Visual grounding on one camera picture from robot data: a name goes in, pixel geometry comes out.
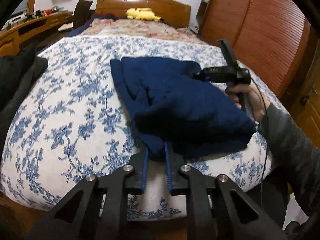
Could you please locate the navy blue suit jacket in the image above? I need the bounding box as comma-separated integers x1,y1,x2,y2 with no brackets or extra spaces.
110,57,256,160

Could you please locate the grey sleeved right forearm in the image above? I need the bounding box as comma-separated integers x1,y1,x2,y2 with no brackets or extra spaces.
258,104,319,213

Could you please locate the person's right hand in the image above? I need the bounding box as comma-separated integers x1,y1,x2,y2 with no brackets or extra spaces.
225,84,270,122

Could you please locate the wooden louvered wardrobe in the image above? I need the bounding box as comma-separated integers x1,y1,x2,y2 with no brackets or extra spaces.
200,0,317,103

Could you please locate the blue floral white bedsheet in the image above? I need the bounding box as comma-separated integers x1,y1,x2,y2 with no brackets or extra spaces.
1,35,267,221

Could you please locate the wooden bed headboard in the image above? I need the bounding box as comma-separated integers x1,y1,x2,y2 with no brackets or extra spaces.
95,0,191,28

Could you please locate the yellow Pikachu plush toy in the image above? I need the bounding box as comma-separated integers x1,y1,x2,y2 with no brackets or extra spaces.
126,8,162,22

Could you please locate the pink floral quilt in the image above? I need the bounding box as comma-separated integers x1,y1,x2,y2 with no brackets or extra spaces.
82,18,205,44

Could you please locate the dark wooden chair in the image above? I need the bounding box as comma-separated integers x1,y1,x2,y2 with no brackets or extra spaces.
58,0,93,32

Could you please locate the black garment at bedside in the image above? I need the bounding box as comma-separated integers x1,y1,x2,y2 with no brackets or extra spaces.
0,43,48,151

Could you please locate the long wooden desk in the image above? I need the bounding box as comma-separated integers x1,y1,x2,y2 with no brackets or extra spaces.
1,11,72,56

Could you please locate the red basket on desk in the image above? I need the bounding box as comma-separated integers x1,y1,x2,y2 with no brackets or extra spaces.
43,9,52,16

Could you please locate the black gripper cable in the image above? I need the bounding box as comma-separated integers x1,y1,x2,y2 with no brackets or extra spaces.
249,77,272,208

